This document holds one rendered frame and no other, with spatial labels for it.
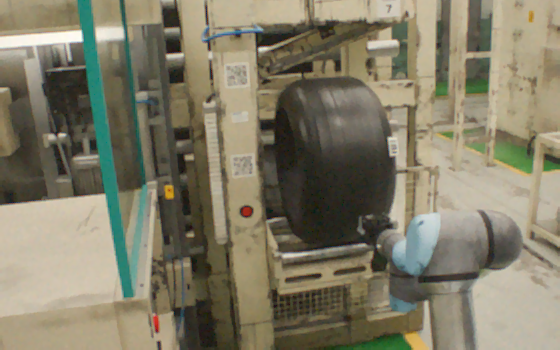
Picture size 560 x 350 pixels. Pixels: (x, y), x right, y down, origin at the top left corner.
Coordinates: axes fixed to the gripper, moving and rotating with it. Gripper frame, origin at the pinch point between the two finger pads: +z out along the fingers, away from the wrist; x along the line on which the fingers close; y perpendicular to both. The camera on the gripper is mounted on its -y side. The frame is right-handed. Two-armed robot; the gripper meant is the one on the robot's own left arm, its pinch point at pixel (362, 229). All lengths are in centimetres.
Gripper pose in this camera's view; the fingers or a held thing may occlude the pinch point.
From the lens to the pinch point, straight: 162.2
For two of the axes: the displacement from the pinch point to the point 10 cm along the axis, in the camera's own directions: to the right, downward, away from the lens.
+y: -0.7, -9.8, -1.7
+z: -2.0, -1.6, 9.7
